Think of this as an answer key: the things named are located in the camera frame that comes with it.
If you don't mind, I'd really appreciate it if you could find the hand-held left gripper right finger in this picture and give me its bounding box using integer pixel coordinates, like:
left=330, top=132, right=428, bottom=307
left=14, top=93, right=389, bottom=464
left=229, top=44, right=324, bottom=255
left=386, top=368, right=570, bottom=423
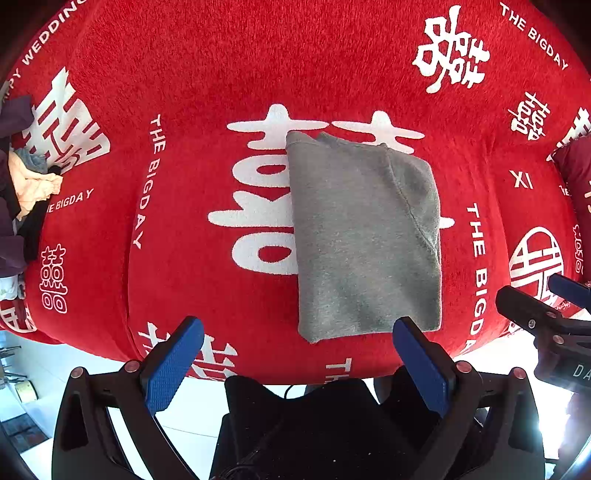
left=393, top=316, right=548, bottom=480

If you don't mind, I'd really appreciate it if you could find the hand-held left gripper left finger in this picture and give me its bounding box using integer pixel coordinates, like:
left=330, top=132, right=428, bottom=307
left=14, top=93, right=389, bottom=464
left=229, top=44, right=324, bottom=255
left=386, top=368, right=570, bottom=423
left=52, top=316, right=205, bottom=480

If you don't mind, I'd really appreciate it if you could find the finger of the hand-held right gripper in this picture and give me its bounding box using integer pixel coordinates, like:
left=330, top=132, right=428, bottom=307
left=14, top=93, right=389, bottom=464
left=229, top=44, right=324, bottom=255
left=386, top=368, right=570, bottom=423
left=548, top=273, right=591, bottom=309
left=495, top=285, right=591, bottom=337

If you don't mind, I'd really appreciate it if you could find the grey sweater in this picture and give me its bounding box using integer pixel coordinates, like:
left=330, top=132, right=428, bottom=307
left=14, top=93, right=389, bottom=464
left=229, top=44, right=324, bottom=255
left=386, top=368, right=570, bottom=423
left=285, top=130, right=443, bottom=344

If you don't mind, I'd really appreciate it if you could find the person's right forearm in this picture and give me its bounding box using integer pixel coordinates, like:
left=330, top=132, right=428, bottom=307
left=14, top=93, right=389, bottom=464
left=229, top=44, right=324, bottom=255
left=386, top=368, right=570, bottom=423
left=564, top=392, right=591, bottom=467

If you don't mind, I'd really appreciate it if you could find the person's black clothing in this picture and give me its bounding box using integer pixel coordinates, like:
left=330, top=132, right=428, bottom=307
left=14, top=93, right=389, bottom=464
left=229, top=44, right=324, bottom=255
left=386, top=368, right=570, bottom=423
left=210, top=367, right=444, bottom=480

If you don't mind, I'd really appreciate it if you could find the dark red garment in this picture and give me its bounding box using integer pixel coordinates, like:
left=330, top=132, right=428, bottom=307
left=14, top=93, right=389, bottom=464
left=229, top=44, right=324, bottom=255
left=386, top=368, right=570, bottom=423
left=551, top=135, right=591, bottom=222

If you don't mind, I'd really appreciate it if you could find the cream cloth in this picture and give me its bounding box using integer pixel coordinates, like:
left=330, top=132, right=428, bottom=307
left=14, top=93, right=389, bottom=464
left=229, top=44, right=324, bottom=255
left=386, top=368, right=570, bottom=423
left=7, top=150, right=63, bottom=219

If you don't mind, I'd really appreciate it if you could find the grey-blue cloth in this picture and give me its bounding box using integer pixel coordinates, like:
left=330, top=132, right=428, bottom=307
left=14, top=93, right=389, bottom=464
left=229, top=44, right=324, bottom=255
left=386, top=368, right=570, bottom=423
left=18, top=150, right=49, bottom=175

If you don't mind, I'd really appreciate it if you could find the dark purple garment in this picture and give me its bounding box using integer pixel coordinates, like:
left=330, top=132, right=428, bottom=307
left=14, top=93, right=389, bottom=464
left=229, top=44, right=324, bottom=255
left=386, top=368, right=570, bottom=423
left=0, top=95, right=37, bottom=278

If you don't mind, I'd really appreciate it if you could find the red printed blanket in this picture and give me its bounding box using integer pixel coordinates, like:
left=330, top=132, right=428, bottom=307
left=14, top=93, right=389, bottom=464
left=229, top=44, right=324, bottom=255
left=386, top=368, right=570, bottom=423
left=0, top=0, right=591, bottom=386

